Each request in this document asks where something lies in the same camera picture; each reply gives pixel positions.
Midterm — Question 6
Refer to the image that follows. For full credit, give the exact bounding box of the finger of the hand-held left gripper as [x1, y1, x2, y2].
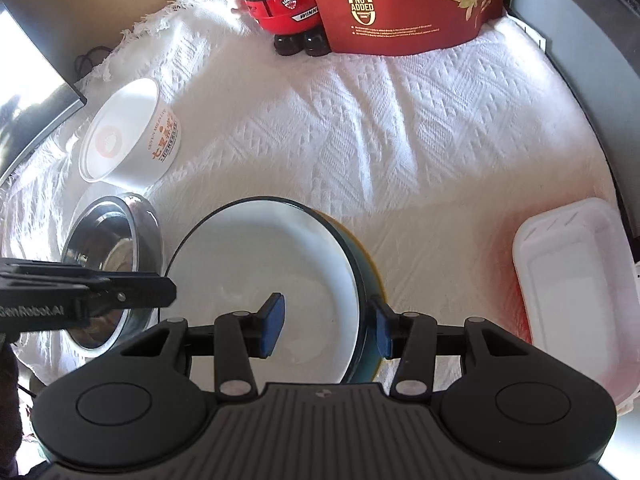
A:
[85, 271, 179, 319]
[0, 257, 167, 287]

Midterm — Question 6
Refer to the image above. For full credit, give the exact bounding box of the white printed paper bowl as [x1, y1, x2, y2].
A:
[78, 77, 182, 184]

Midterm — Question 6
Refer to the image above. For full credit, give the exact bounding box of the red snack bag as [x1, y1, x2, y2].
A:
[310, 0, 508, 56]

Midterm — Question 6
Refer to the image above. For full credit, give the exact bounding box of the black monitor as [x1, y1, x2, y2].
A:
[0, 0, 87, 186]

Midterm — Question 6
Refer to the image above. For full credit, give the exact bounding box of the white plastic tray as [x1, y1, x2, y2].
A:
[511, 197, 640, 416]

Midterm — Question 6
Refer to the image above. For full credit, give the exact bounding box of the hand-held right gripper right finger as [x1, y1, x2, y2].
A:
[369, 295, 535, 404]

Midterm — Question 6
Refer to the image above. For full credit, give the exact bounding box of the white knitted cloth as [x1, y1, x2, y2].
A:
[0, 0, 621, 411]

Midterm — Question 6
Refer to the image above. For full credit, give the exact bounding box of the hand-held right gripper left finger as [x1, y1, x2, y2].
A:
[117, 291, 287, 405]

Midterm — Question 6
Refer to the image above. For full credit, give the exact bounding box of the black cable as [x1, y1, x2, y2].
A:
[74, 45, 118, 83]

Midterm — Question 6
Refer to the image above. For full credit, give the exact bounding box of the stainless steel bowl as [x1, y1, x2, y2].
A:
[61, 192, 165, 351]

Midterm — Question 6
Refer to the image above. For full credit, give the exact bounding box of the blue bowl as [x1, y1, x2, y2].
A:
[160, 197, 383, 386]

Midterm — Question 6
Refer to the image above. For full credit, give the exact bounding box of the panda figurine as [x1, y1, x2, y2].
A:
[220, 0, 333, 57]

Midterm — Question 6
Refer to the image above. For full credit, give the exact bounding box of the white computer case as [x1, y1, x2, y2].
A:
[502, 0, 640, 266]

